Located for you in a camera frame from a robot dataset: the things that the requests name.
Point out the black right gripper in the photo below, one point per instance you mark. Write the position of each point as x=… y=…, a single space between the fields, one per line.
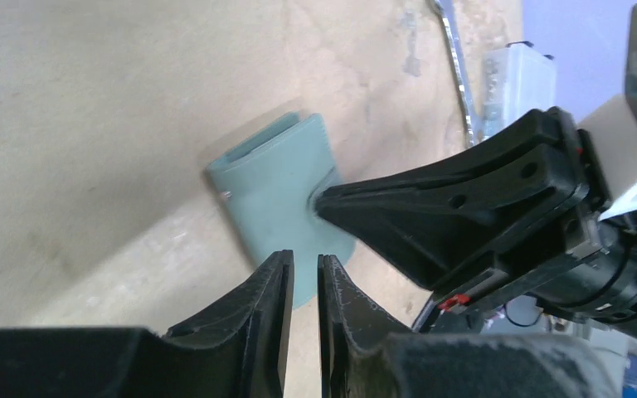
x=433 y=222

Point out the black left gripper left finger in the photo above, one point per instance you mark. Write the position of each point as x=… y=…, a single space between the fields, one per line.
x=235 y=347

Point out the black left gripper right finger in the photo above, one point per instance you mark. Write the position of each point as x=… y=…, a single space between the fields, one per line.
x=365 y=352

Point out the teal card holder wallet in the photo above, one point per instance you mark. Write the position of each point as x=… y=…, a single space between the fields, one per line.
x=269 y=184

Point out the silver wrench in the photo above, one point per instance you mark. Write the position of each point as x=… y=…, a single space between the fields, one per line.
x=445 y=11

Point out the clear plastic box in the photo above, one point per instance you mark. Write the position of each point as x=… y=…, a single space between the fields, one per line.
x=517 y=78

